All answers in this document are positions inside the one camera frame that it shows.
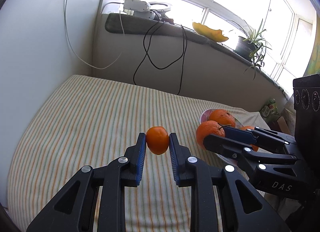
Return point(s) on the yellow dish on sill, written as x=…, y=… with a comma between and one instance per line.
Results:
x=214, y=35

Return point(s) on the potted green plant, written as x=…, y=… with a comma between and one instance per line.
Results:
x=252, y=46

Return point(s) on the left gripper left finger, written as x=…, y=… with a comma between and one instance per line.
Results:
x=94, y=192

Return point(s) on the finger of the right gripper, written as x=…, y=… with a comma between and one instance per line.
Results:
x=244, y=153
x=272, y=141

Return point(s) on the green package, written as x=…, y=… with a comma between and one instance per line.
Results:
x=269, y=109

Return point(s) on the dark window sill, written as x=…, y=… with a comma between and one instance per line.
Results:
x=127, y=24

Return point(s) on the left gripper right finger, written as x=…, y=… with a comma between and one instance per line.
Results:
x=221, y=198

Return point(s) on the striped tablecloth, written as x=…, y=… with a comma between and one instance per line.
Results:
x=90, y=121

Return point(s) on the medium mandarin orange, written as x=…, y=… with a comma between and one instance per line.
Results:
x=247, y=128

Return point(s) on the mandarin in bowl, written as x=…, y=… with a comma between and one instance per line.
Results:
x=222, y=117

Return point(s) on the small kumquat orange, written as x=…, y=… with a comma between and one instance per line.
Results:
x=157, y=140

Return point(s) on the mandarin with stem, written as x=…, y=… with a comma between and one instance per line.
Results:
x=207, y=128

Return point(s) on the white floral bowl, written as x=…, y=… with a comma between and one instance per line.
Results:
x=225, y=151

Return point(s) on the white power adapter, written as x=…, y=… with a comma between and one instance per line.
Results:
x=136, y=5

